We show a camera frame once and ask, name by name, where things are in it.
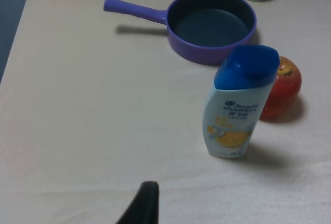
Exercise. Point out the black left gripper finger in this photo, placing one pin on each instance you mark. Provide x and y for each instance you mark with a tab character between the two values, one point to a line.
144	208

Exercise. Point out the blue cap shampoo bottle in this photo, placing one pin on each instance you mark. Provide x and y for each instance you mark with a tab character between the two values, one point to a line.
238	95

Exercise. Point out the red toy apple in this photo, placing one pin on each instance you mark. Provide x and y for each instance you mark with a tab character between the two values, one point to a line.
284	91

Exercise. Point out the purple toy frying pan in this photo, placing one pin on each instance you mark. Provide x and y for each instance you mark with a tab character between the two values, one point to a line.
201	31

